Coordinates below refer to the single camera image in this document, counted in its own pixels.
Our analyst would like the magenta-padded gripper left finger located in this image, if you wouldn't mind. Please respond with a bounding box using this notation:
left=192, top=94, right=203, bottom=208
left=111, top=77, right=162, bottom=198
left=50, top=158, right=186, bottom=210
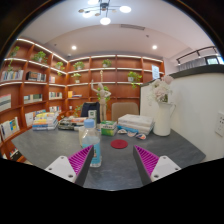
left=44, top=144, right=95, bottom=187

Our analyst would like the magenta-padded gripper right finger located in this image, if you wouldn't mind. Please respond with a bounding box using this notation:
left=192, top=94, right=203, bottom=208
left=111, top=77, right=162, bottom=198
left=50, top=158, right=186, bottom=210
left=132, top=144, right=182, bottom=187

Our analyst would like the clear blue-capped water bottle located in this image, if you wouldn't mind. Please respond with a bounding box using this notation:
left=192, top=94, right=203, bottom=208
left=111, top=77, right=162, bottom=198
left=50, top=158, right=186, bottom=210
left=80, top=118, right=102, bottom=168

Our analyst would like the cream ceramic cup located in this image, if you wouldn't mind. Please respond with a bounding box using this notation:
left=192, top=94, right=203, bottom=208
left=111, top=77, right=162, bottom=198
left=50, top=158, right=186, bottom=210
left=78, top=125, right=88, bottom=148

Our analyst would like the stack of dark books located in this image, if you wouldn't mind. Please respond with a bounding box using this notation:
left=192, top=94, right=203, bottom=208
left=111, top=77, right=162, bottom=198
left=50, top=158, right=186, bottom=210
left=57, top=115, right=88, bottom=131

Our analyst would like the white jug vase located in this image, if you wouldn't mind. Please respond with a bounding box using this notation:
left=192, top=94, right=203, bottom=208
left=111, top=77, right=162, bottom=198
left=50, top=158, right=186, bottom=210
left=152, top=101, right=177, bottom=137

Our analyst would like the flat round red coaster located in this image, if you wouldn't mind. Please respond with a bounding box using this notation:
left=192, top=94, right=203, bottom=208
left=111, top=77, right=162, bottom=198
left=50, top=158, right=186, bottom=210
left=110, top=139, right=129, bottom=150

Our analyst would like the stack of colourful books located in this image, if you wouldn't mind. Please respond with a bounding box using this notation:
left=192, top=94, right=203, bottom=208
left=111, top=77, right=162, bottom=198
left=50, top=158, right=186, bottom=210
left=31, top=112, right=60, bottom=132

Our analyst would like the green and white carton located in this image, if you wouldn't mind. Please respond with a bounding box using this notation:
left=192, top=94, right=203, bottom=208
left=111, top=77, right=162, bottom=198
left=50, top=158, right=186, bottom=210
left=87, top=109, right=98, bottom=128

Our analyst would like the green and white box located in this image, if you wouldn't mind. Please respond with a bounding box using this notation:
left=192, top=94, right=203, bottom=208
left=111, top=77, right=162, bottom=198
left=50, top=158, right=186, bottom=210
left=100, top=120, right=118, bottom=137

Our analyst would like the dark blue chair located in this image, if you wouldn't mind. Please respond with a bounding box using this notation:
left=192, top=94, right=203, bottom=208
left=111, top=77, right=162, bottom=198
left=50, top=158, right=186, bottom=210
left=80, top=101, right=101, bottom=124

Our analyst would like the beige chair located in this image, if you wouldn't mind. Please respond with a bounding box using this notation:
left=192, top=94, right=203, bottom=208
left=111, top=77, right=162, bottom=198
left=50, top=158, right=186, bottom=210
left=111, top=101, right=140, bottom=122

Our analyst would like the wooden artist mannequin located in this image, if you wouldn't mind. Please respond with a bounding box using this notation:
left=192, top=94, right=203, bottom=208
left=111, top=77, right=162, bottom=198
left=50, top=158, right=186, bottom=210
left=90, top=79, right=112, bottom=123

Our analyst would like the wooden shelf unit with books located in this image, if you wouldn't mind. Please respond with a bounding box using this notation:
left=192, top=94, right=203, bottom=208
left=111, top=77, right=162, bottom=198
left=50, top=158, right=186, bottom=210
left=0, top=37, right=166, bottom=161

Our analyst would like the dark-framed screen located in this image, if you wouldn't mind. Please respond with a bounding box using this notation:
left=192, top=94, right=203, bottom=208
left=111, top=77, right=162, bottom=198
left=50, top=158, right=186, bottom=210
left=204, top=55, right=224, bottom=66

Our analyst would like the ceiling air vent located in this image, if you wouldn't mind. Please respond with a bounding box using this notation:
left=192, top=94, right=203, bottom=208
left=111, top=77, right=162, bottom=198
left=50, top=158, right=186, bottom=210
left=120, top=23, right=146, bottom=31

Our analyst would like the ceiling lamp with round lights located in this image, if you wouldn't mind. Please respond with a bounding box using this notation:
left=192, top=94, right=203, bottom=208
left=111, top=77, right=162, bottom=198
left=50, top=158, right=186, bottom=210
left=78, top=0, right=132, bottom=26

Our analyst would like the white wall socket panel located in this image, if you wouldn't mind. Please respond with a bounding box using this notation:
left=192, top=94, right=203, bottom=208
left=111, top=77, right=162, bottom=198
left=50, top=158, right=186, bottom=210
left=214, top=110, right=224, bottom=138

